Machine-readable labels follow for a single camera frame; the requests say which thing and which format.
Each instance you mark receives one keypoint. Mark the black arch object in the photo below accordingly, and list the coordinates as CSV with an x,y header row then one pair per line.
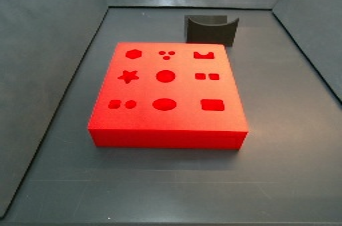
x,y
210,29

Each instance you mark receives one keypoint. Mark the red shape-sorting block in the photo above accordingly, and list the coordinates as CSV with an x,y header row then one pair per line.
x,y
169,97

